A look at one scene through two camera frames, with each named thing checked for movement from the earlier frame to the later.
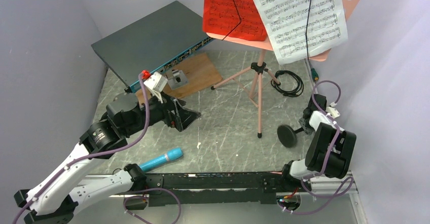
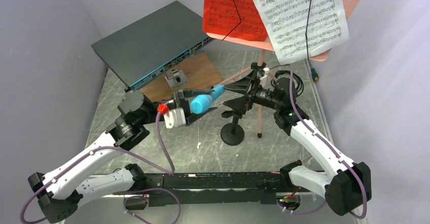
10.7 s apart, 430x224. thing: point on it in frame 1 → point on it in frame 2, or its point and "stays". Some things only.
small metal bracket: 176,79 stays
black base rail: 253,188 stays
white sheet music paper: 285,5 stays
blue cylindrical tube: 170,155 → 201,104
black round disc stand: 287,136 → 233,134
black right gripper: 307,128 → 243,103
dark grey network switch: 152,43 stays
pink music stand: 260,68 stays
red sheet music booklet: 221,13 stays
